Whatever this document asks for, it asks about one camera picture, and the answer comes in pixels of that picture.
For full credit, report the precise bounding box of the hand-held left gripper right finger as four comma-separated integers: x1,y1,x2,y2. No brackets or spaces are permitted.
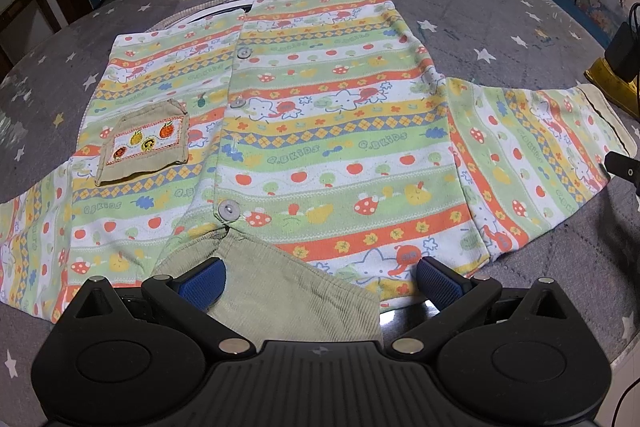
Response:
387,257,586,358

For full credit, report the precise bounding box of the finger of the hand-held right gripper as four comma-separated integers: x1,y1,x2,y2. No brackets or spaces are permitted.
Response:
602,151,640,198

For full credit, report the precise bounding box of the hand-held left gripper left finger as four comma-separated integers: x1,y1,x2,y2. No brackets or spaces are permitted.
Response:
62,257,256,358

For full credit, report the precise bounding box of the striped fruit-print child's shirt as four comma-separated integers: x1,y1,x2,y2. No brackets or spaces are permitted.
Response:
0,0,631,343

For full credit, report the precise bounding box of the gold metallic base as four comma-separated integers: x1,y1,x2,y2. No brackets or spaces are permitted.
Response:
584,56,640,114

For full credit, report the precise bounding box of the black clamp device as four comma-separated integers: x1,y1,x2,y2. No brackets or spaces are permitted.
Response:
604,21,640,82

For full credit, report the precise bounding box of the black cable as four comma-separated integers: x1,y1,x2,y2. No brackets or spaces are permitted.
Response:
619,354,640,414

